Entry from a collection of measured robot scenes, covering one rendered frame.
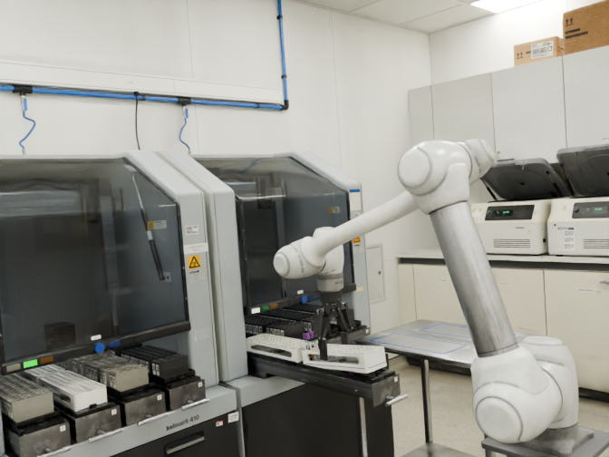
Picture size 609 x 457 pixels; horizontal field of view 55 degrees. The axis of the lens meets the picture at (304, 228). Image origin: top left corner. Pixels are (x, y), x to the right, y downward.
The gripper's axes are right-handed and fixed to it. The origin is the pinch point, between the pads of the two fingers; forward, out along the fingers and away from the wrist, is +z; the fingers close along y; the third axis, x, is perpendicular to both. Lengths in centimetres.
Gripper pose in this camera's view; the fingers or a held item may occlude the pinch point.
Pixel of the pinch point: (334, 349)
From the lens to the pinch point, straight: 204.1
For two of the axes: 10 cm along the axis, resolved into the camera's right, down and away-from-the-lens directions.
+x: -6.9, 0.1, 7.3
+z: 0.7, 10.0, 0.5
